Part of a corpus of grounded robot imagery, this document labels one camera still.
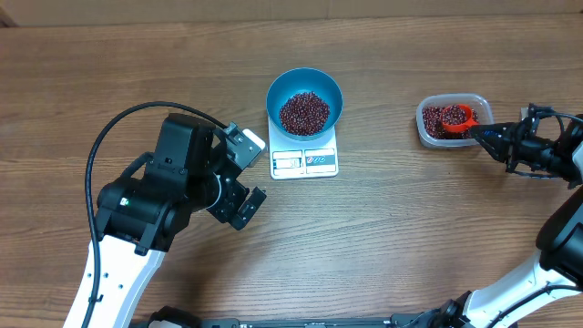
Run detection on orange scoop with blue handle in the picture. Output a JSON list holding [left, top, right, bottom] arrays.
[[440, 104, 479, 134]]

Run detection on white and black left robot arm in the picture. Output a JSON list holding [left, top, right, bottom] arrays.
[[65, 113, 266, 327]]

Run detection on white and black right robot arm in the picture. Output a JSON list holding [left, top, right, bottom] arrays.
[[414, 108, 582, 328]]

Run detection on red beans in scoop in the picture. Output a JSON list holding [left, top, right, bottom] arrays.
[[441, 105, 467, 126]]

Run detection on white digital kitchen scale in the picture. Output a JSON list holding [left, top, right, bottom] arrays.
[[268, 119, 340, 180]]

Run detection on red beans in bowl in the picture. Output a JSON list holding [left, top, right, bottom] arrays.
[[279, 91, 331, 136]]

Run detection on blue bowl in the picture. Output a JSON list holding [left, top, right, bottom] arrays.
[[266, 67, 343, 141]]

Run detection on clear plastic container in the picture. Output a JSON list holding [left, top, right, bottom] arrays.
[[415, 93, 495, 149]]

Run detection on red beans in container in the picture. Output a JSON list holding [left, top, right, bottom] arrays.
[[422, 107, 471, 139]]

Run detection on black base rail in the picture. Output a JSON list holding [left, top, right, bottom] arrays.
[[129, 306, 438, 328]]

